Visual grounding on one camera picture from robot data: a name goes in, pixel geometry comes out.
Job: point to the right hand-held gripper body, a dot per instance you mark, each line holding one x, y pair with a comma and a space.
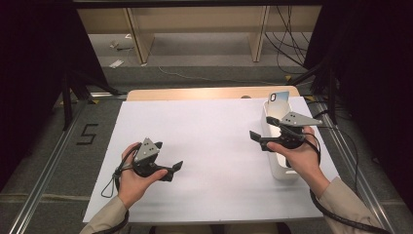
297, 121

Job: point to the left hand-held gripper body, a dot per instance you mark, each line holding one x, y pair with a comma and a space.
146, 151

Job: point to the white plastic bin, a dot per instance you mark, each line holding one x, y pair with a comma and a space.
276, 165

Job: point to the person's left hand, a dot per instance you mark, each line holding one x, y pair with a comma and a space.
130, 185

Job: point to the person's right hand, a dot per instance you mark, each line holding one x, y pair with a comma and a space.
302, 162

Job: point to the white board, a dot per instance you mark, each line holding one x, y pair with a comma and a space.
195, 130

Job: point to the black tripod stand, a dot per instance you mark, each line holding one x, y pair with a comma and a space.
331, 91
67, 104

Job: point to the wooden table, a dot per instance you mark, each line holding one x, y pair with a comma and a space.
195, 93

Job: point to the white paper scrap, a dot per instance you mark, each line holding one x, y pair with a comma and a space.
116, 63

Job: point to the black curtain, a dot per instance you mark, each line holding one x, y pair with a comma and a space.
373, 65
32, 65

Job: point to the wooden shelf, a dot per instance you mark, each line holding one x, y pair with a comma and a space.
201, 19

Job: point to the aluminium floor rail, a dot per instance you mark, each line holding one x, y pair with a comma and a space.
367, 188
42, 182

